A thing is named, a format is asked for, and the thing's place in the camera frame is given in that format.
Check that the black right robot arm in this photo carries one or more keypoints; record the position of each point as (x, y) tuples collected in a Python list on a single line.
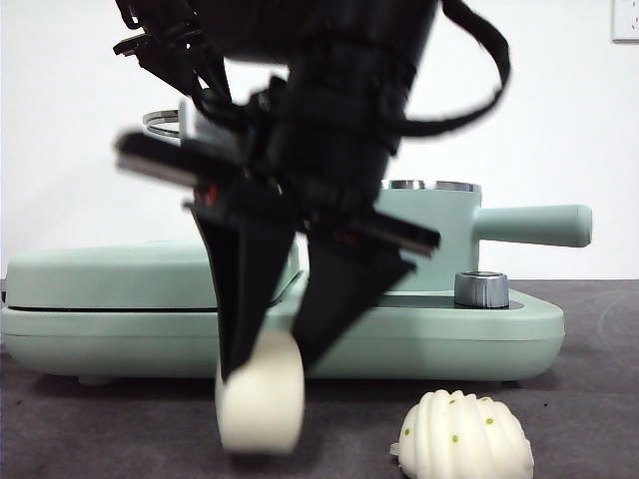
[(324, 60)]

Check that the ridged white bun green dots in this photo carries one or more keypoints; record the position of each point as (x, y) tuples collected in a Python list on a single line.
[(464, 439)]

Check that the mint green breakfast machine base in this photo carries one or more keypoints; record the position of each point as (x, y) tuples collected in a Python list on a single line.
[(449, 339)]

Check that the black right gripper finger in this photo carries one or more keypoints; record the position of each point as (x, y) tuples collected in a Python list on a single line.
[(339, 294), (239, 289)]

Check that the glass lid with green knob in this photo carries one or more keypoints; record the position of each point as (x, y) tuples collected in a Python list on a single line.
[(162, 122)]

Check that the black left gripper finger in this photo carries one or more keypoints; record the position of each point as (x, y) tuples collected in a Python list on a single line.
[(170, 67), (214, 80)]

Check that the smooth white rectangular steamed bun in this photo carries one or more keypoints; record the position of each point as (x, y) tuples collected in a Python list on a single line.
[(264, 399)]

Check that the white wall socket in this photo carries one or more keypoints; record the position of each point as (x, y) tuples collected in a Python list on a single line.
[(626, 20)]

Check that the pale grey right wrist camera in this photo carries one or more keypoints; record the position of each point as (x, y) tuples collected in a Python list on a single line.
[(189, 120)]

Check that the mint green griddle cover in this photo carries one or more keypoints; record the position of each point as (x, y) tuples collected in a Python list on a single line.
[(100, 279)]

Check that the silver control knob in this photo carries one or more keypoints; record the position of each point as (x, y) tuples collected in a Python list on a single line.
[(480, 289)]

